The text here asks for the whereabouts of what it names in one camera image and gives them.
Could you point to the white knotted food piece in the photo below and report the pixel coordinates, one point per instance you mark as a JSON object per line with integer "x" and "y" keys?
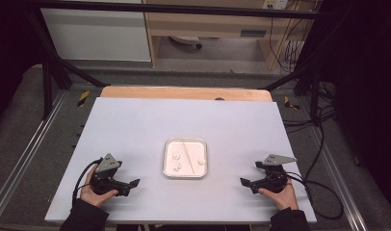
{"x": 176, "y": 156}
{"x": 177, "y": 166}
{"x": 201, "y": 161}

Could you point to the black metal crossbar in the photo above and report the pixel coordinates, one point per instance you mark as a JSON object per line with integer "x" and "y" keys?
{"x": 184, "y": 9}

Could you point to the light wooden board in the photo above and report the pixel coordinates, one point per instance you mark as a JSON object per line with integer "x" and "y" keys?
{"x": 184, "y": 93}

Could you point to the light wooden desk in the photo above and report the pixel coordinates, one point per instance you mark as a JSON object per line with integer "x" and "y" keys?
{"x": 209, "y": 24}

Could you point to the black metal stand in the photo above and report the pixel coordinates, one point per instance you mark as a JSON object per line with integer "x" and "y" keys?
{"x": 314, "y": 80}
{"x": 47, "y": 80}

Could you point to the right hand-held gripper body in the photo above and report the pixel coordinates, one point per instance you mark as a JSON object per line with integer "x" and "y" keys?
{"x": 275, "y": 176}

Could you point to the person's right hand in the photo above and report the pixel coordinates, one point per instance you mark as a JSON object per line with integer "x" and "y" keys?
{"x": 285, "y": 199}

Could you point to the yellow and black tape strip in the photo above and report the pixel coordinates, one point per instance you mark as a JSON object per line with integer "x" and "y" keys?
{"x": 290, "y": 103}
{"x": 83, "y": 98}

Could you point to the office chair base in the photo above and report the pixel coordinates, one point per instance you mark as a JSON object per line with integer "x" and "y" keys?
{"x": 187, "y": 40}

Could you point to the white wall outlet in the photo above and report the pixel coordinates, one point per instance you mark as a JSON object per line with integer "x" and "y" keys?
{"x": 275, "y": 4}

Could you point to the person's left hand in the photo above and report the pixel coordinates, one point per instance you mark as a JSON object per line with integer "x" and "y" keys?
{"x": 91, "y": 196}

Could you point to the square metal tray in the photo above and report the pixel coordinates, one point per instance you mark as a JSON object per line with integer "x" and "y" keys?
{"x": 190, "y": 150}

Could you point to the aluminium floor rail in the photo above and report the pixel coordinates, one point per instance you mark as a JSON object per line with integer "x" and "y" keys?
{"x": 26, "y": 150}
{"x": 338, "y": 179}

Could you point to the white cabinet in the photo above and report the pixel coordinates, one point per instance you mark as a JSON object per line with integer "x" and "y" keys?
{"x": 97, "y": 35}

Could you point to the thin wooden skewer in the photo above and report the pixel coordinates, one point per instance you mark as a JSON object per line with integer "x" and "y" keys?
{"x": 188, "y": 158}

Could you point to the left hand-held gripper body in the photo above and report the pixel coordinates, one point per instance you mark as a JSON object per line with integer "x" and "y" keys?
{"x": 107, "y": 164}

